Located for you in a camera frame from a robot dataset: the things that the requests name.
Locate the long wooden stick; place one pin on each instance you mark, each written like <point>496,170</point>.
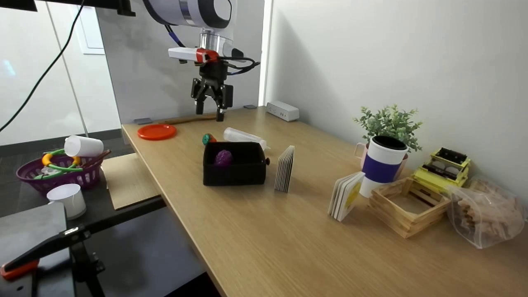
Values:
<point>186,119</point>

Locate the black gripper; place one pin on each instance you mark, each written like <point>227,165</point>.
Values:
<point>211,74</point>

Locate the stack of white cards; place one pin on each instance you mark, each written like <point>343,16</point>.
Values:
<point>344,196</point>

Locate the white mug blue band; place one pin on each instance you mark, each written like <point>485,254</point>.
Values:
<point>379,167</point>

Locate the yellow black toy block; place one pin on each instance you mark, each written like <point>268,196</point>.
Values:
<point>442,167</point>

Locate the purple plastic basket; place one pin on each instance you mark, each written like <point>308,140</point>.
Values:
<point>59,180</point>

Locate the black fabric box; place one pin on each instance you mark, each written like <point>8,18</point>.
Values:
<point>231,173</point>

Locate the small green artificial plant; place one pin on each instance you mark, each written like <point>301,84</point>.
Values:
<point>389,125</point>

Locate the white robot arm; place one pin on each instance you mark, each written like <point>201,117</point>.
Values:
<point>186,10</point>

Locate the yellow green toy rings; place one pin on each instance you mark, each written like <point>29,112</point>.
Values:
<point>54,167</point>

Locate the purple grape toy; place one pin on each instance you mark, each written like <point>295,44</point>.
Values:
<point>222,158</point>

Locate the white power socket box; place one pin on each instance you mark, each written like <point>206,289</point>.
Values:
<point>282,110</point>

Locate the wooden stick tray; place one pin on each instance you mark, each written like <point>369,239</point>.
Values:
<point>400,224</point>

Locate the grey flat pad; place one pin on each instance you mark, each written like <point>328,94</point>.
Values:
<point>29,231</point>

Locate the brown cardboard sheet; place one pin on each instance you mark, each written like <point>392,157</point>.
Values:
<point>128,178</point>

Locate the plastic bag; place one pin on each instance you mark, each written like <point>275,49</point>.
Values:
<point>486,216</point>

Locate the grey sponge block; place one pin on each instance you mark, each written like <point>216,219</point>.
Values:
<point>283,168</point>

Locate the orange plastic plate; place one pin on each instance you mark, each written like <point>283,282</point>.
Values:
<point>156,132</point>

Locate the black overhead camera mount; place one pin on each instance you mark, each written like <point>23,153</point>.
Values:
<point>108,3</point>

